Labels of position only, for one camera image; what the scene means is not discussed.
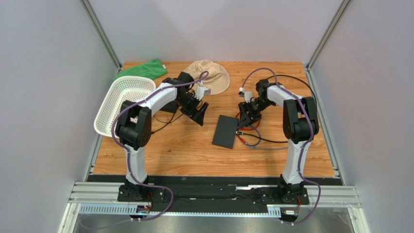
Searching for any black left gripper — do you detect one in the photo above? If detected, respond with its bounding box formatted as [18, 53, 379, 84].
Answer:
[176, 94, 208, 126]

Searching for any blue ethernet cable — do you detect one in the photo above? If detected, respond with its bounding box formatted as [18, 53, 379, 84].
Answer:
[244, 124, 262, 148]

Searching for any black power adapter with cord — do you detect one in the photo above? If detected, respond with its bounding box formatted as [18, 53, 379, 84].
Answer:
[151, 101, 183, 134]

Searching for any black Mercury network switch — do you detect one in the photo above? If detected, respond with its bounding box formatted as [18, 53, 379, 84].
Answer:
[212, 115, 239, 149]

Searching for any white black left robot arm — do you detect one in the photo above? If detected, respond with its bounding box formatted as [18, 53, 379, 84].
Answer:
[111, 71, 211, 201]

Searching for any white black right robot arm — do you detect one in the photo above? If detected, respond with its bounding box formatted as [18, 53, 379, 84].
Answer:
[239, 79, 319, 203]

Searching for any beige bucket hat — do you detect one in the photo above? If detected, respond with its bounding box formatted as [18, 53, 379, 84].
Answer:
[183, 59, 230, 95]

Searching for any green cloth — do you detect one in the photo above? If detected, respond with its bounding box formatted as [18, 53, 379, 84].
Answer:
[113, 59, 167, 81]

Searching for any white perforated plastic basket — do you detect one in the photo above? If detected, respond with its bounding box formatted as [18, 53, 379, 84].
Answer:
[94, 76, 156, 137]

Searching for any red ethernet cable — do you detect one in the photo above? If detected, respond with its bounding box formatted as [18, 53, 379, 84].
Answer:
[234, 111, 262, 144]

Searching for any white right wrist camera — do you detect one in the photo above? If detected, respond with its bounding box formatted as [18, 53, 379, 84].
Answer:
[238, 87, 253, 103]

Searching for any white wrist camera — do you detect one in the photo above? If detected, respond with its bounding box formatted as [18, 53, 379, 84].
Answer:
[194, 82, 211, 100]
[238, 87, 253, 103]

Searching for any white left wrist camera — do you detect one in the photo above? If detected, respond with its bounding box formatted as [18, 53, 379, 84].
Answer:
[194, 82, 211, 100]

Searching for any grey ethernet cable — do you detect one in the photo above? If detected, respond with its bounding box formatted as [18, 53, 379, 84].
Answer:
[245, 145, 289, 151]

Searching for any black ethernet cable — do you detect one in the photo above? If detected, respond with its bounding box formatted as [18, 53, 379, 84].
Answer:
[236, 74, 319, 144]

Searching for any aluminium front rail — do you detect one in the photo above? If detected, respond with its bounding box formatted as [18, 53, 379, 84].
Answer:
[58, 181, 369, 233]

